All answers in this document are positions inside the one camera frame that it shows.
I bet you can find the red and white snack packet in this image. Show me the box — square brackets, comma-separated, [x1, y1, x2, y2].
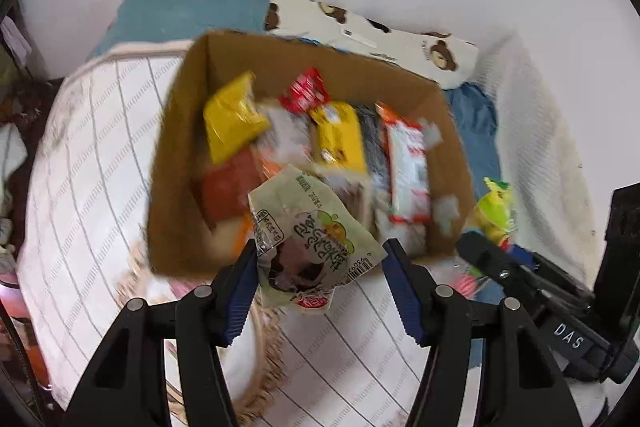
[375, 102, 433, 225]

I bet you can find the bear print pillow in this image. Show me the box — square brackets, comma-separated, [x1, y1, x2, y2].
[262, 0, 481, 90]

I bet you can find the white paper tag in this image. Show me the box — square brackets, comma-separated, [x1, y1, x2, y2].
[340, 27, 378, 50]

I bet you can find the pile of clothes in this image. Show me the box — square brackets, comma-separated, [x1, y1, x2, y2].
[0, 2, 56, 268]

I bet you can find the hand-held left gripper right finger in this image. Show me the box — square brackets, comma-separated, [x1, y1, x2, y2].
[381, 238, 583, 427]

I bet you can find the teal pillow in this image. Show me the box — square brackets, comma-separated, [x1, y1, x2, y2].
[87, 0, 273, 60]

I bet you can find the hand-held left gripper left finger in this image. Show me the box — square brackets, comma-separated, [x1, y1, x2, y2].
[62, 239, 261, 427]

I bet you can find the large orange snack packet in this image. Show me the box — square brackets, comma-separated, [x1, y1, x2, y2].
[200, 149, 263, 225]

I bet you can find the pale green snack packet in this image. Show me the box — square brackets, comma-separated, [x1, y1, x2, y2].
[248, 164, 386, 315]

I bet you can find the white quilted bed cover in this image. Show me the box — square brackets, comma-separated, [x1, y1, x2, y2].
[17, 32, 606, 427]

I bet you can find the blue cloth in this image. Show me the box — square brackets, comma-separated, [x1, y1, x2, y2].
[442, 82, 503, 192]

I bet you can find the fruit candy bag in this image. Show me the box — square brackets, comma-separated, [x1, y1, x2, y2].
[452, 177, 516, 298]

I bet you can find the yellow brown print snack packet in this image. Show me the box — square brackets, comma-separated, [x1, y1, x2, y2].
[307, 101, 368, 172]

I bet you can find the printed cardboard box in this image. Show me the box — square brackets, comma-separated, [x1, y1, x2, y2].
[146, 31, 476, 280]

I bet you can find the beige red label snack packet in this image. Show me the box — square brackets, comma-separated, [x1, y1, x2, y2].
[257, 67, 331, 158]

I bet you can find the black patterned snack packet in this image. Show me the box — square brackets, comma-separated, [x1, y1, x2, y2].
[355, 104, 393, 202]

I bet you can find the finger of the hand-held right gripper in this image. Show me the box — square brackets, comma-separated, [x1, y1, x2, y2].
[456, 230, 552, 324]
[511, 246, 597, 309]

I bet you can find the pink red object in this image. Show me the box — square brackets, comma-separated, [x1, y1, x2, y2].
[0, 267, 51, 388]

